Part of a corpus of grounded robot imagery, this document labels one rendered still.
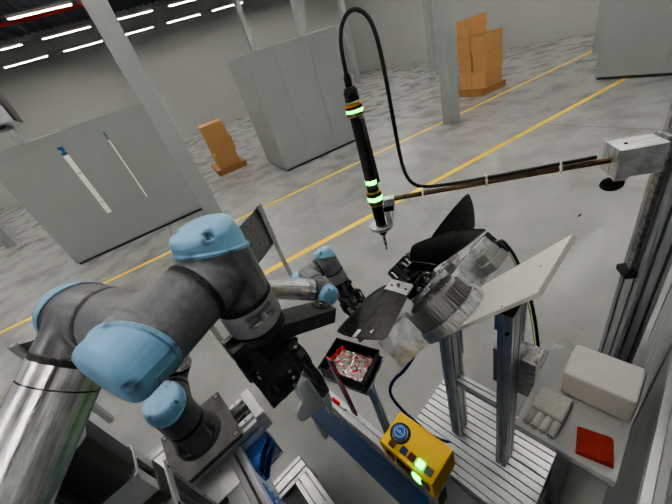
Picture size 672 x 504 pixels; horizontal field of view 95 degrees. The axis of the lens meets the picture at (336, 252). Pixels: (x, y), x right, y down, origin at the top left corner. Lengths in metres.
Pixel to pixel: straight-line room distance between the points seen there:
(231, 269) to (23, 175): 6.68
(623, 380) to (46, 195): 7.07
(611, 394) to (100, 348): 1.18
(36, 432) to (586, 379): 1.20
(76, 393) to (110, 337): 0.13
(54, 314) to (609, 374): 1.26
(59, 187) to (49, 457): 6.55
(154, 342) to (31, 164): 6.64
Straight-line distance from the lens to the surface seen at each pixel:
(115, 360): 0.31
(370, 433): 1.22
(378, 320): 1.00
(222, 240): 0.34
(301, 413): 0.52
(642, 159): 1.01
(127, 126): 6.62
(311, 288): 1.02
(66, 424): 0.45
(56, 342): 0.43
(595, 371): 1.24
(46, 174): 6.90
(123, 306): 0.34
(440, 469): 0.94
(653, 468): 1.10
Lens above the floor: 1.95
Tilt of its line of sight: 33 degrees down
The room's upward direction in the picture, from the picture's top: 19 degrees counter-clockwise
